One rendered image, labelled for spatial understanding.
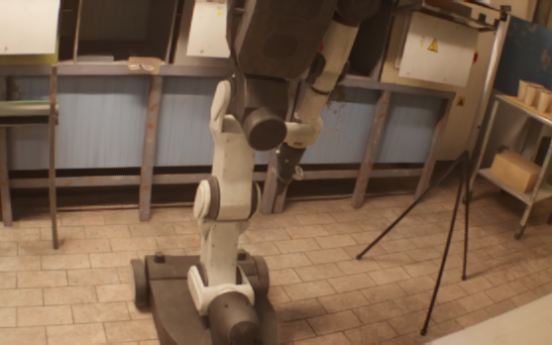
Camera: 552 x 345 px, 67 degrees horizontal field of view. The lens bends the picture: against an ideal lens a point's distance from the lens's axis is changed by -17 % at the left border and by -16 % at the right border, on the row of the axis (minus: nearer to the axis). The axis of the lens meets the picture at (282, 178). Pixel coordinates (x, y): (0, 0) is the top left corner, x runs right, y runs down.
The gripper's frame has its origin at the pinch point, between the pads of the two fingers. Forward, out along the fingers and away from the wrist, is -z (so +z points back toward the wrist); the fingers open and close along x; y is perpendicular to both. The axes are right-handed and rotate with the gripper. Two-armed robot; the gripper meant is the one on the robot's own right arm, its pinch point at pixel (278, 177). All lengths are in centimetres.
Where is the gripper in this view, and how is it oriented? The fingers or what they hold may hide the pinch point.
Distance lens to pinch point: 181.4
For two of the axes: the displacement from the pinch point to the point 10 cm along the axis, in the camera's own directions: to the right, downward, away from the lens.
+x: -1.6, -7.7, 6.2
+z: 3.0, -6.3, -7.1
